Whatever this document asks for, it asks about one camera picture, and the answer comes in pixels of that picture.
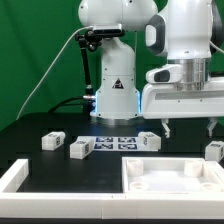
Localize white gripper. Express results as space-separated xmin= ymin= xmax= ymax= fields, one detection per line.
xmin=141 ymin=78 xmax=224 ymax=138

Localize white square tabletop part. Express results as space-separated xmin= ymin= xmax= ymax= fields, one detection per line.
xmin=122 ymin=157 xmax=224 ymax=194

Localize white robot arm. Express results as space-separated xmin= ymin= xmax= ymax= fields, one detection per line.
xmin=78 ymin=0 xmax=224 ymax=130

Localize tag marker sheet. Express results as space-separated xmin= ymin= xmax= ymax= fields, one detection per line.
xmin=77 ymin=136 xmax=161 ymax=151

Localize white U-shaped fence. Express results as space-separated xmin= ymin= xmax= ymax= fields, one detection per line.
xmin=0 ymin=159 xmax=224 ymax=219

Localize black cables at base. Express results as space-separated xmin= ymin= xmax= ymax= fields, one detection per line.
xmin=48 ymin=96 xmax=91 ymax=114

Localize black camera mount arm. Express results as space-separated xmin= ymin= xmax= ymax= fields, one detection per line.
xmin=75 ymin=30 xmax=101 ymax=113

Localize grey camera on mount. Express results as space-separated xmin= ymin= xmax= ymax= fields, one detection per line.
xmin=93 ymin=24 xmax=125 ymax=37

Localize white camera cable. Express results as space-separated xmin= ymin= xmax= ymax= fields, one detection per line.
xmin=15 ymin=25 xmax=95 ymax=120

